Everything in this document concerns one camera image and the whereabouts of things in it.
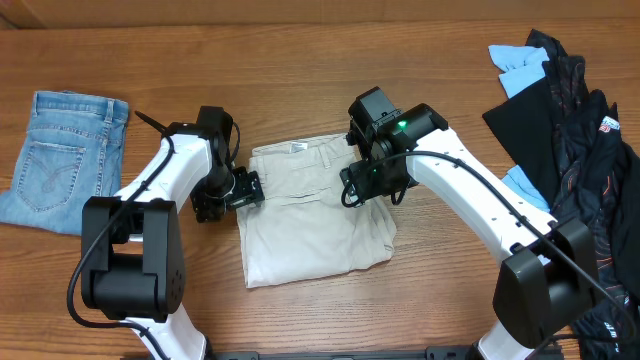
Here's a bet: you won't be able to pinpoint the light blue garment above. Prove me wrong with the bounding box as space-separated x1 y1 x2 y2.
488 45 550 213

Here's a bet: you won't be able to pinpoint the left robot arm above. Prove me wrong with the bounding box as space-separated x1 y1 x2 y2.
66 106 264 359

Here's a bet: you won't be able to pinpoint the beige khaki shorts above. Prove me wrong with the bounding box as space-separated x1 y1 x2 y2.
236 134 396 288

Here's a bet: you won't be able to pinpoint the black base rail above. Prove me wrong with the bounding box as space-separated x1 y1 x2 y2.
205 345 482 360

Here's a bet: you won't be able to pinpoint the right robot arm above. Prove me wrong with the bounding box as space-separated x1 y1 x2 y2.
340 87 602 359

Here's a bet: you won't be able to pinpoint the black patterned garment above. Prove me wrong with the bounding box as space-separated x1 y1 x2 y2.
483 30 639 359

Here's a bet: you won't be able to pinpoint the folded blue denim jeans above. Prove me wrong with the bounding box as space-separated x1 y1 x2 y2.
1 91 130 235

